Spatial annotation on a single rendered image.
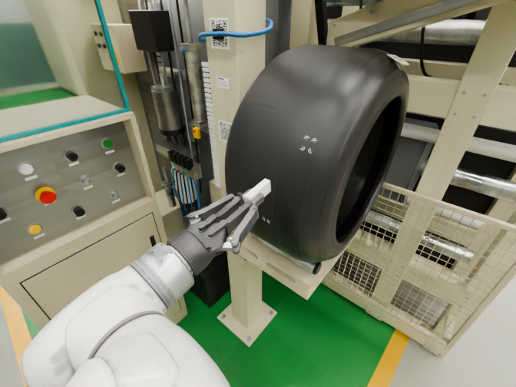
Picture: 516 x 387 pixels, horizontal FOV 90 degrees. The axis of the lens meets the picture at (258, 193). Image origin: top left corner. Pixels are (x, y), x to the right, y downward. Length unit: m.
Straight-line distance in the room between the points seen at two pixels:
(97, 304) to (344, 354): 1.51
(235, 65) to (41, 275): 0.93
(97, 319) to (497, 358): 2.02
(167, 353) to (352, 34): 1.00
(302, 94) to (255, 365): 1.43
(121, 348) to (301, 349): 1.47
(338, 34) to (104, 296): 1.00
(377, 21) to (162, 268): 0.93
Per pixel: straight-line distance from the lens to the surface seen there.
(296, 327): 1.77
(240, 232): 0.45
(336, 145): 0.52
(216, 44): 0.87
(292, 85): 0.59
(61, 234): 1.17
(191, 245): 0.43
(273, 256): 0.92
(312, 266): 0.84
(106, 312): 0.38
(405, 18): 1.01
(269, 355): 1.69
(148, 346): 0.31
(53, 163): 1.06
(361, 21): 1.05
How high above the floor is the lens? 1.55
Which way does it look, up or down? 34 degrees down
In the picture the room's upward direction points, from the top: straight up
